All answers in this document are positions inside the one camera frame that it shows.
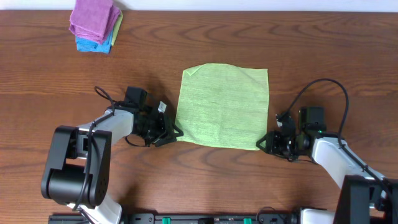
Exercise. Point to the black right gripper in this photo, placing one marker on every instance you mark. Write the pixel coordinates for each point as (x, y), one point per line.
(273, 143)

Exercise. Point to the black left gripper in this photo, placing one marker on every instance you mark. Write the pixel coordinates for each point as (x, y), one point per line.
(165, 129)

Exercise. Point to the green microfiber cloth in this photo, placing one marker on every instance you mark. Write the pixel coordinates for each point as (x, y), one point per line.
(222, 105)

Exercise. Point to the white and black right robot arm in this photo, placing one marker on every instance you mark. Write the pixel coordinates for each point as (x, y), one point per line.
(366, 196)

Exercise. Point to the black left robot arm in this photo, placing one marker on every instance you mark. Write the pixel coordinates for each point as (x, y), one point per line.
(77, 169)

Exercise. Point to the folded blue cloth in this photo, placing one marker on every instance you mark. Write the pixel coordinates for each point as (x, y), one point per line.
(85, 45)

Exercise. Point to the folded yellow-green cloth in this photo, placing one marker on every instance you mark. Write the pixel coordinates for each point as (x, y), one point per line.
(116, 28)

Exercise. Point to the folded purple cloth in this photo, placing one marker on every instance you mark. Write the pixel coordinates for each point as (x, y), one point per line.
(93, 19)

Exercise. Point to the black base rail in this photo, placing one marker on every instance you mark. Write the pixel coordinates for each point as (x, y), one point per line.
(265, 218)

